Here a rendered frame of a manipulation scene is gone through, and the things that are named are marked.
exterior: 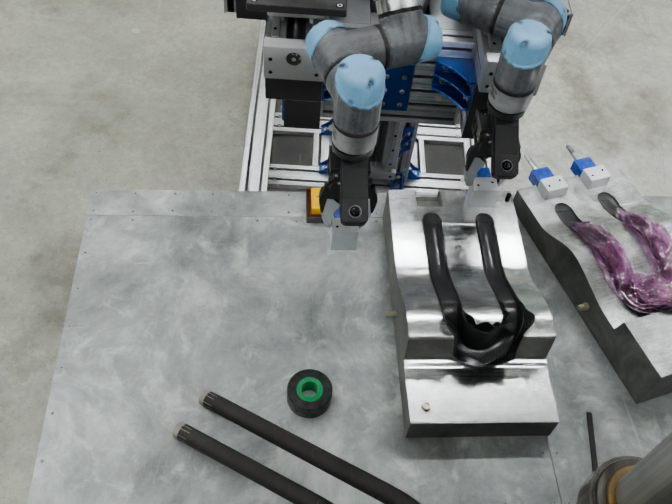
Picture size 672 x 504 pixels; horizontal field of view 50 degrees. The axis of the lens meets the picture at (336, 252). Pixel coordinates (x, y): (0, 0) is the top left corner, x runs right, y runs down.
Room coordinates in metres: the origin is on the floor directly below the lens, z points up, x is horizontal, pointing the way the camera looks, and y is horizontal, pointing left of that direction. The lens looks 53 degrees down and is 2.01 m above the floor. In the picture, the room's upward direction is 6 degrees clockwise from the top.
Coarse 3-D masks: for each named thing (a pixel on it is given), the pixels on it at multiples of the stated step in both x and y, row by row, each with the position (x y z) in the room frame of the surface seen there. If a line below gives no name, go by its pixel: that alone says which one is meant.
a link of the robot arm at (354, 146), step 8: (328, 128) 0.87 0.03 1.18; (336, 136) 0.85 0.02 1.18; (344, 136) 0.84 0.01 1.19; (368, 136) 0.84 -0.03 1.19; (376, 136) 0.86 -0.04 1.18; (336, 144) 0.85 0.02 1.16; (344, 144) 0.84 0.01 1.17; (352, 144) 0.84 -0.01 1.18; (360, 144) 0.84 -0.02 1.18; (368, 144) 0.85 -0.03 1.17; (344, 152) 0.84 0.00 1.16; (352, 152) 0.84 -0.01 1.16; (360, 152) 0.84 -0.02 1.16
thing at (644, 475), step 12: (660, 444) 0.28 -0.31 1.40; (648, 456) 0.28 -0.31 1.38; (660, 456) 0.27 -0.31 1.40; (636, 468) 0.28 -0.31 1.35; (648, 468) 0.27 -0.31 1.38; (660, 468) 0.26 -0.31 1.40; (624, 480) 0.28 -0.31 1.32; (636, 480) 0.26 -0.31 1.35; (648, 480) 0.26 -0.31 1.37; (660, 480) 0.25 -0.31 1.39; (624, 492) 0.26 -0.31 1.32; (636, 492) 0.26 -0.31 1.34; (648, 492) 0.25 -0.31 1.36; (660, 492) 0.25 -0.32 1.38
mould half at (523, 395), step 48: (432, 288) 0.76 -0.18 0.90; (480, 288) 0.78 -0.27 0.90; (528, 288) 0.79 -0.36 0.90; (432, 336) 0.65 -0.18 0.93; (528, 336) 0.67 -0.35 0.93; (432, 384) 0.59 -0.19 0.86; (480, 384) 0.60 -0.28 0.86; (528, 384) 0.61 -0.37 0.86; (432, 432) 0.52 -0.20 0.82; (480, 432) 0.53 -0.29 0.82; (528, 432) 0.54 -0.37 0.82
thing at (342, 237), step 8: (336, 216) 0.88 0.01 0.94; (336, 224) 0.85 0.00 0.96; (336, 232) 0.83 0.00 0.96; (344, 232) 0.83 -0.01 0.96; (352, 232) 0.83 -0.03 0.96; (336, 240) 0.83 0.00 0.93; (344, 240) 0.83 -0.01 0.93; (352, 240) 0.83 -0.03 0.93; (336, 248) 0.83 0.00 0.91; (344, 248) 0.83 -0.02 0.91; (352, 248) 0.83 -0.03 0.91
